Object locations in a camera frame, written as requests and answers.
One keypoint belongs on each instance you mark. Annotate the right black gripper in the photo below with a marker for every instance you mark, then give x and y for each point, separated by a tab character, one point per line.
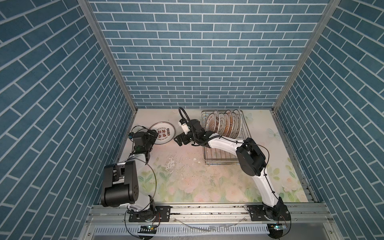
183	138

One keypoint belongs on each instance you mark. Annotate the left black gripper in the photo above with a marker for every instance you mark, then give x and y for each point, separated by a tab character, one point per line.
151	139

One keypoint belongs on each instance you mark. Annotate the large plate red characters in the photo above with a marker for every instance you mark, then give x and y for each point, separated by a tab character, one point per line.
166	132

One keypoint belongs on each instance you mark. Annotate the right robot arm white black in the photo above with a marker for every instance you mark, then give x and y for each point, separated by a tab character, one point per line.
251	158

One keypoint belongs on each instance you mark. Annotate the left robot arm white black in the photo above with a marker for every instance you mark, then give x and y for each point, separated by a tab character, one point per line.
120	186

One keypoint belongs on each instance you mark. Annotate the plate in rack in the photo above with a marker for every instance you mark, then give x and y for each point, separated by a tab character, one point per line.
229	129
237	123
222	124

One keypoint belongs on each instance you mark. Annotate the small plate orange sunburst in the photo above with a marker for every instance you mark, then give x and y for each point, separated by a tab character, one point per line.
212	122

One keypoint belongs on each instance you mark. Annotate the left green circuit board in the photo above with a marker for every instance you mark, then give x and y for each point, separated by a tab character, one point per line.
146	230

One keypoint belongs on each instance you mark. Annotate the green circuit board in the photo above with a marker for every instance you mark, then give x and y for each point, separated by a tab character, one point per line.
276	228
146	230

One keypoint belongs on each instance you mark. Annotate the right green circuit board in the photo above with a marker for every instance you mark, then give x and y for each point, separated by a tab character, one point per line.
276	228

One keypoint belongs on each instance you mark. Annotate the metal wire dish rack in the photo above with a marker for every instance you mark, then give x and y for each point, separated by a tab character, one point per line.
221	150

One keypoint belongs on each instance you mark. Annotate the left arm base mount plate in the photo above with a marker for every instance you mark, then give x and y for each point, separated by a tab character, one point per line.
162	213

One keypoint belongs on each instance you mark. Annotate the white slotted cable duct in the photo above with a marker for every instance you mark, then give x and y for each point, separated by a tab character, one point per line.
173	230

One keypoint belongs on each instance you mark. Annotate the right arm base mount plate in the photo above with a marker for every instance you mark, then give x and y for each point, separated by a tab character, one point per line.
258	213

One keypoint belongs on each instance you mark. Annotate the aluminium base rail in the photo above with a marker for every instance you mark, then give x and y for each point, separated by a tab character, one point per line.
236	212

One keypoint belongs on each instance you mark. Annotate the left aluminium corner post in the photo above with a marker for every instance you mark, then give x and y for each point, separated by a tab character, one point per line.
96	29

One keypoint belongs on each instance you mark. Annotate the aluminium corner post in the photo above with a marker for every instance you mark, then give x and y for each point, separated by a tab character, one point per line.
96	29
319	28

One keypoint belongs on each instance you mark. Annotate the right aluminium corner post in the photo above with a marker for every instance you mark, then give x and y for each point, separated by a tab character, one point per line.
319	28

